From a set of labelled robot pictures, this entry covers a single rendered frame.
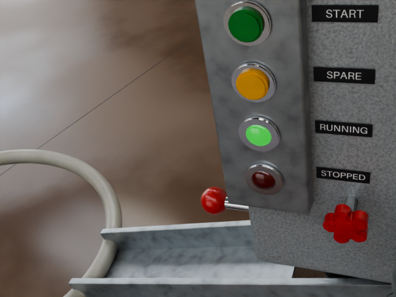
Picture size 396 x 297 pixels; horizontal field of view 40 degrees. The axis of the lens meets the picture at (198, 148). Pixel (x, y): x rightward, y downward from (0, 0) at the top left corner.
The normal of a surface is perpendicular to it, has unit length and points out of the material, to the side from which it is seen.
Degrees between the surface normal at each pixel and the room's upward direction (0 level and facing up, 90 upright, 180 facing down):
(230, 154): 90
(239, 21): 90
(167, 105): 0
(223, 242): 90
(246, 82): 90
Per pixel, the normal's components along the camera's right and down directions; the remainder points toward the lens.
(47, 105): -0.15, -0.78
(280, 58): -0.33, 0.62
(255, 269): -0.40, -0.77
